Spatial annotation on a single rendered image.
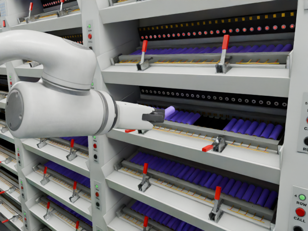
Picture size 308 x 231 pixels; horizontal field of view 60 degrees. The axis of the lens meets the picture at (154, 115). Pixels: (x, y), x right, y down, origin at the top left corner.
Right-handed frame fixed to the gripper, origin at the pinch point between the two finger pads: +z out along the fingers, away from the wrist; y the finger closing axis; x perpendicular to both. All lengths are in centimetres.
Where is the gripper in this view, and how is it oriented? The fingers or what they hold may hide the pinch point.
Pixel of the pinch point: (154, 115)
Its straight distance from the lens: 62.6
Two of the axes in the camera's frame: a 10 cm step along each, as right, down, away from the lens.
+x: 1.2, -9.9, -0.7
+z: 6.4, 0.2, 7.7
